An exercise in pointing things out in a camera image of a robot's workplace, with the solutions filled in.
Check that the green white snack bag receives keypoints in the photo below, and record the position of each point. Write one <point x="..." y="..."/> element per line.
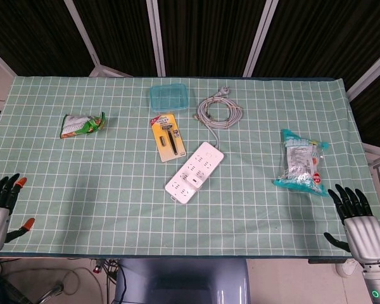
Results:
<point x="79" y="126"/>

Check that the red button device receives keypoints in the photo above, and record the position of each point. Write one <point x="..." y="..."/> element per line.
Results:
<point x="97" y="269"/>

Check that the yellow razor blister pack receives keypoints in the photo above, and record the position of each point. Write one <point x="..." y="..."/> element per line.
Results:
<point x="169" y="139"/>

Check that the white round floor object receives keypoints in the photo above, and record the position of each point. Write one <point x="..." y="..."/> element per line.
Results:
<point x="346" y="269"/>

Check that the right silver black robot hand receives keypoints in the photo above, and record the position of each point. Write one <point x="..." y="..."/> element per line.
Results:
<point x="365" y="237"/>

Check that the white power strip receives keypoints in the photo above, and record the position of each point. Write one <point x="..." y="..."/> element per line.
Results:
<point x="206" y="158"/>

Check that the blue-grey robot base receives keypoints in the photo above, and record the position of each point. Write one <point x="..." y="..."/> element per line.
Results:
<point x="183" y="282"/>

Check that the teal clear snack bag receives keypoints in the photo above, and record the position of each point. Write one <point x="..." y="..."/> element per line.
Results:
<point x="301" y="161"/>

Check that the teal plastic container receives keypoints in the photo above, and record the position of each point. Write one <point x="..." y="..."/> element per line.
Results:
<point x="169" y="97"/>

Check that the grey metal rack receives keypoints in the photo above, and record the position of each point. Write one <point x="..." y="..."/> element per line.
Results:
<point x="378" y="158"/>

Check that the dark folding screen white frame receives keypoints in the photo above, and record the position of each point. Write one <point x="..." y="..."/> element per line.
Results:
<point x="209" y="31"/>

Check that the green checked tablecloth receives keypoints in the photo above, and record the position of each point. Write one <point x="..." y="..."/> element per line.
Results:
<point x="82" y="190"/>

